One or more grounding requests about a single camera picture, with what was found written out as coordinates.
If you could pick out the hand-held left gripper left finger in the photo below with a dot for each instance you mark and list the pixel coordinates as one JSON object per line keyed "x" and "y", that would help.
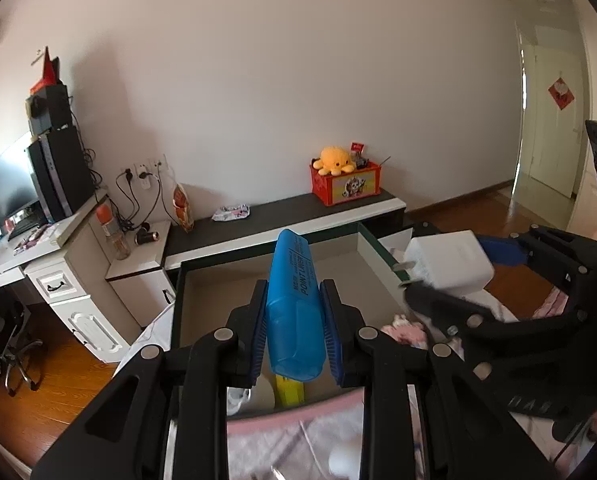
{"x": 258, "y": 332}

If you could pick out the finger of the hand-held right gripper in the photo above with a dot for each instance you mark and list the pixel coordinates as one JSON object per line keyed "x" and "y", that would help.
{"x": 443, "y": 302}
{"x": 503, "y": 251}

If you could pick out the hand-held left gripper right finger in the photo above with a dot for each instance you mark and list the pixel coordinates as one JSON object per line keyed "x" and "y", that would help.
{"x": 331, "y": 335}

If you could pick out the blue highlighter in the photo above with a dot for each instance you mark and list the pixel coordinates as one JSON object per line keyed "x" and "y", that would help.
{"x": 296, "y": 310}

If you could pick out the white charger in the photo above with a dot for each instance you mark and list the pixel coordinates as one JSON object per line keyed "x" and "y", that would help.
{"x": 453, "y": 260}

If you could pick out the pink hair accessory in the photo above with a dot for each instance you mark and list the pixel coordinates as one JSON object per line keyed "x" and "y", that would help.
{"x": 403, "y": 332}

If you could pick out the pink cardboard box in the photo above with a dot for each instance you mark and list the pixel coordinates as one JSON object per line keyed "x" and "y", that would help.
{"x": 213, "y": 290}

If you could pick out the yellow highlighter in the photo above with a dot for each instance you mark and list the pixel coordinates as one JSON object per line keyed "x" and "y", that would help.
{"x": 288, "y": 392}

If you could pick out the white door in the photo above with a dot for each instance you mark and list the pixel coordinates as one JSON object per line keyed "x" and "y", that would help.
{"x": 548, "y": 150}

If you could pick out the black top low cabinet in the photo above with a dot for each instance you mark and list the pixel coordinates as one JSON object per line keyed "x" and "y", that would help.
{"x": 278, "y": 212}

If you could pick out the crumpled patterned wrapper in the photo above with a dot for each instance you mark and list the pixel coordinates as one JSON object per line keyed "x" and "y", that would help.
{"x": 231, "y": 213}

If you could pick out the white bedside cabinet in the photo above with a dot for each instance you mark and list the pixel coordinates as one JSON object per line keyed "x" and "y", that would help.
{"x": 138, "y": 285}

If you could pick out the orange snack bag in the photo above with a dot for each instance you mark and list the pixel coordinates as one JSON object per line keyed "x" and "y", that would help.
{"x": 182, "y": 207}

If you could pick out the red storage crate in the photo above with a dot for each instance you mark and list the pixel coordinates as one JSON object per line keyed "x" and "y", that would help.
{"x": 351, "y": 187}

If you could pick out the black round gadget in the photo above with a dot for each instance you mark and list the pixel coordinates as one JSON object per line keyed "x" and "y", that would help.
{"x": 146, "y": 236}

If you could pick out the red door decoration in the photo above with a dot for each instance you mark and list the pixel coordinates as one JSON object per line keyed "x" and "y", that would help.
{"x": 561, "y": 92}

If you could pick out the orange cap bottle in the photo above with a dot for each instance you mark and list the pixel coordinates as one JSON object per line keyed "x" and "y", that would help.
{"x": 113, "y": 237}

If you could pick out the orange octopus plush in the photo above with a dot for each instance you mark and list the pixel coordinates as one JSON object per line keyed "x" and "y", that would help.
{"x": 331, "y": 159}

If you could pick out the small red card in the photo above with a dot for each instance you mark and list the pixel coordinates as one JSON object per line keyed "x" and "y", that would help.
{"x": 358, "y": 146}

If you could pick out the white desk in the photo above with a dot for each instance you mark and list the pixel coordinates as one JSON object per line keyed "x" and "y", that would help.
{"x": 78, "y": 305}

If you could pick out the black office chair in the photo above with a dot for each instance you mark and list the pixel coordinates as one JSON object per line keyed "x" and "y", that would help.
{"x": 21, "y": 360}

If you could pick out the pink patterned case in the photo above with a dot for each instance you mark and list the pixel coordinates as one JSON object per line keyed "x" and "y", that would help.
{"x": 36, "y": 238}

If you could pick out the black computer tower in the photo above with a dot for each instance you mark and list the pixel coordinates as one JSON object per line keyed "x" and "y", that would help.
{"x": 61, "y": 175}

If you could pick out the black keyboard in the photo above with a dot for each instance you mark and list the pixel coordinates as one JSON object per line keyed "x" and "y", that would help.
{"x": 23, "y": 228}

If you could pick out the black computer monitor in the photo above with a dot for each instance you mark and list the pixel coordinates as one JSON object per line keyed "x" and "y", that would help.
{"x": 11, "y": 180}

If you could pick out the black box with dial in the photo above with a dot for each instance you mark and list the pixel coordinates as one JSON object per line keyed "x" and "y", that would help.
{"x": 51, "y": 107}

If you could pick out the red desk calendar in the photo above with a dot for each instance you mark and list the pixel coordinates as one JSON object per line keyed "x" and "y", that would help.
{"x": 48, "y": 75}

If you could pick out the white wall socket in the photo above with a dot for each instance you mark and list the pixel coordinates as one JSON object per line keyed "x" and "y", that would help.
{"x": 157, "y": 163}
{"x": 142, "y": 169}
{"x": 126, "y": 173}

